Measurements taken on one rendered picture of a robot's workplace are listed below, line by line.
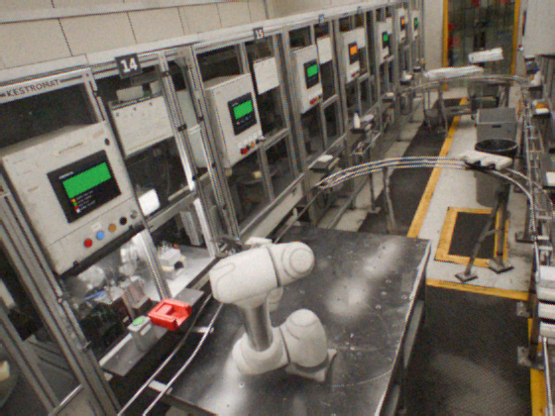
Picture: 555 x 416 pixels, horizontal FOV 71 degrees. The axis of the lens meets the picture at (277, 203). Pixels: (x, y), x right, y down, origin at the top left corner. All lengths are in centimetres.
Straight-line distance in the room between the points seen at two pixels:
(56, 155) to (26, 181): 14
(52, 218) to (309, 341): 108
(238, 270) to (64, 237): 75
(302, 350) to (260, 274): 64
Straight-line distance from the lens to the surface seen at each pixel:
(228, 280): 114
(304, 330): 166
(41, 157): 158
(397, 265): 239
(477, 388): 269
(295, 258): 112
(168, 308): 196
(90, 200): 166
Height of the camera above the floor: 207
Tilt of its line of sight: 25 degrees down
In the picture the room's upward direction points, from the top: 11 degrees counter-clockwise
